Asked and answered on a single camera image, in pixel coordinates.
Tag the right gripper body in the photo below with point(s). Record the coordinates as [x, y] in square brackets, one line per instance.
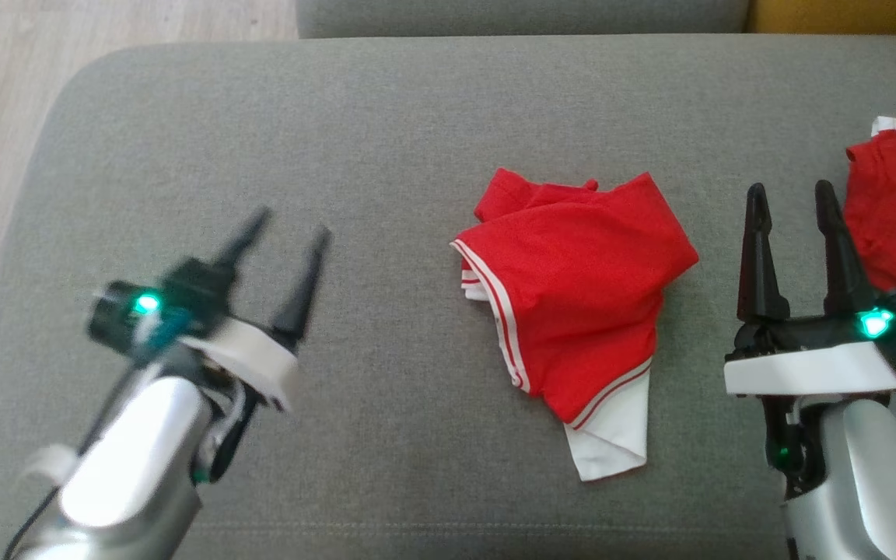
[806, 369]

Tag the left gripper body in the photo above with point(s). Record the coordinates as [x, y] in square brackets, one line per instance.
[250, 362]

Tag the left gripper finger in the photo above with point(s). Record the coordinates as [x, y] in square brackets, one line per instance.
[304, 295]
[244, 241]

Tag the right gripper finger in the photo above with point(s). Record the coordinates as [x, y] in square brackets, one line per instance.
[761, 264]
[843, 264]

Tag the red garment with thin stripes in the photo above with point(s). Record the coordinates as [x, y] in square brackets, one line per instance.
[580, 288]

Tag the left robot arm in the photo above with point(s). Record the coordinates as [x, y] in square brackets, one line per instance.
[137, 467]

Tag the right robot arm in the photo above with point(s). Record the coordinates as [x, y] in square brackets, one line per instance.
[868, 482]

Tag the large grey sofa seat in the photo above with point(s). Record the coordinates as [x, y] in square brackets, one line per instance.
[417, 117]

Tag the big yellow sofa back cushion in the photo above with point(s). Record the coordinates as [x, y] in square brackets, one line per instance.
[845, 14]

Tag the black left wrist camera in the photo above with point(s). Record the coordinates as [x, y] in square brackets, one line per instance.
[110, 320]

